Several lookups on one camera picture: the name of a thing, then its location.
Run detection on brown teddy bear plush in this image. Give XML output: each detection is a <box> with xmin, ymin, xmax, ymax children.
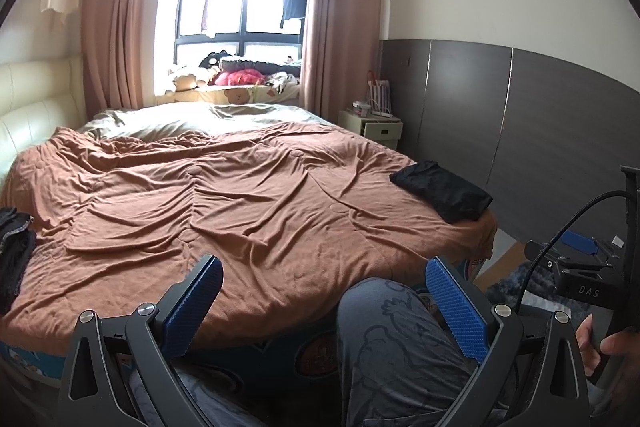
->
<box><xmin>167</xmin><ymin>66</ymin><xmax>211</xmax><ymax>94</ymax></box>

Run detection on person's right leg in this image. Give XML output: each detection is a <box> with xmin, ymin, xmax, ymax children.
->
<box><xmin>335</xmin><ymin>278</ymin><xmax>506</xmax><ymax>427</ymax></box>

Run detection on black white patterned plush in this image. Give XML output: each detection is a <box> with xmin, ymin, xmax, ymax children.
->
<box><xmin>265</xmin><ymin>73</ymin><xmax>301</xmax><ymax>90</ymax></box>

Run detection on dark cloth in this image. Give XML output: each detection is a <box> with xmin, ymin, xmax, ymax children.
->
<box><xmin>220</xmin><ymin>59</ymin><xmax>303</xmax><ymax>78</ymax></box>

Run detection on black pants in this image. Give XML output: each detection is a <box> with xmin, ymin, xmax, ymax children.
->
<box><xmin>389</xmin><ymin>160</ymin><xmax>494</xmax><ymax>224</ymax></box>

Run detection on cream padded headboard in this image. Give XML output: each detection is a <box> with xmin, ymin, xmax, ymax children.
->
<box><xmin>0</xmin><ymin>54</ymin><xmax>88</xmax><ymax>188</ymax></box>

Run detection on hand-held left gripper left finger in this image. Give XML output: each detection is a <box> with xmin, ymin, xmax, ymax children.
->
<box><xmin>57</xmin><ymin>253</ymin><xmax>226</xmax><ymax>427</ymax></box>

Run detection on pile of dark clothes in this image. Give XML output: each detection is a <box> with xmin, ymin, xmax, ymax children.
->
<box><xmin>0</xmin><ymin>206</ymin><xmax>39</xmax><ymax>314</ymax></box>

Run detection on grey shaggy rug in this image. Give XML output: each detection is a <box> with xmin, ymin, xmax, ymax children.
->
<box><xmin>484</xmin><ymin>264</ymin><xmax>568</xmax><ymax>315</ymax></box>

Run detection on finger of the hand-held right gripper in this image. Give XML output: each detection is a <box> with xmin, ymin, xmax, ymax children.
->
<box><xmin>524</xmin><ymin>241</ymin><xmax>610</xmax><ymax>273</ymax></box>
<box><xmin>562</xmin><ymin>230</ymin><xmax>601</xmax><ymax>259</ymax></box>

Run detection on black cat plush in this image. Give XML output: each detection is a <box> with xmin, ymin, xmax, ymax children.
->
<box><xmin>199</xmin><ymin>49</ymin><xmax>236</xmax><ymax>70</ymax></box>

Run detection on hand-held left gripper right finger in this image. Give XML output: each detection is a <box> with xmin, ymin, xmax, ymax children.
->
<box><xmin>424</xmin><ymin>256</ymin><xmax>591</xmax><ymax>427</ymax></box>

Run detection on person's right hand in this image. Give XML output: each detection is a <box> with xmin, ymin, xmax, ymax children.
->
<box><xmin>574</xmin><ymin>312</ymin><xmax>640</xmax><ymax>414</ymax></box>

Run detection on black cable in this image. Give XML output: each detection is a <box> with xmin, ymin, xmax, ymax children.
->
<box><xmin>515</xmin><ymin>191</ymin><xmax>626</xmax><ymax>308</ymax></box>

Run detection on grey-green pillow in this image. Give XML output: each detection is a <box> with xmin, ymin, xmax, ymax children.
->
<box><xmin>82</xmin><ymin>101</ymin><xmax>333</xmax><ymax>142</ymax></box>

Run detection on brown blanket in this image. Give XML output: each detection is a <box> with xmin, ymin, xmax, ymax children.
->
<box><xmin>0</xmin><ymin>122</ymin><xmax>498</xmax><ymax>350</ymax></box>

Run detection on pink plush toy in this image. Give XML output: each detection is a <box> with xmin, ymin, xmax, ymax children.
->
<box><xmin>212</xmin><ymin>68</ymin><xmax>266</xmax><ymax>86</ymax></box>

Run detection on cream nightstand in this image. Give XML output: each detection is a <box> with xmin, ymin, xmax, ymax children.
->
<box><xmin>339</xmin><ymin>108</ymin><xmax>404</xmax><ymax>152</ymax></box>

